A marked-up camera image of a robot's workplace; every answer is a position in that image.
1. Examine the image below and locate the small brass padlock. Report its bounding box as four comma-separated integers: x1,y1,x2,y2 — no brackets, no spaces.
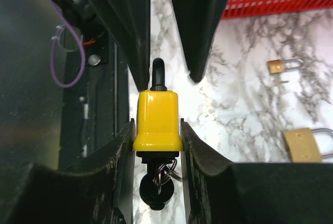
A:
267,58,304,74

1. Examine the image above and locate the yellow black padlock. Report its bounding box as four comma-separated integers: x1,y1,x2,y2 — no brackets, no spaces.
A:
133,58,183,210

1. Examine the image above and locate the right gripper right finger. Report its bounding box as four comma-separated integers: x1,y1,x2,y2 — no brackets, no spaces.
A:
181,121,332,223

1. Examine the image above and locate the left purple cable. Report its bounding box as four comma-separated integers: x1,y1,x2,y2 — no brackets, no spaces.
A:
49,0,86,89

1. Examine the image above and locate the small padlock key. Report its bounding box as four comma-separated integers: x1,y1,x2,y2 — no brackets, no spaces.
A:
273,79,289,85

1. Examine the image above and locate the large brass padlock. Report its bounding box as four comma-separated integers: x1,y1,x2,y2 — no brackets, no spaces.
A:
283,128,332,163

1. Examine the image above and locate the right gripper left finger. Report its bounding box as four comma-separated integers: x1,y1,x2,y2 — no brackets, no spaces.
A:
1,121,135,223

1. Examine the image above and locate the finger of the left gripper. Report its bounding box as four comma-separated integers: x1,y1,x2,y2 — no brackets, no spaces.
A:
172,0,228,83
90,0,150,90

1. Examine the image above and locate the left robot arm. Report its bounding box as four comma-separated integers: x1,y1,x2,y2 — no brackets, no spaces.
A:
52,0,228,91

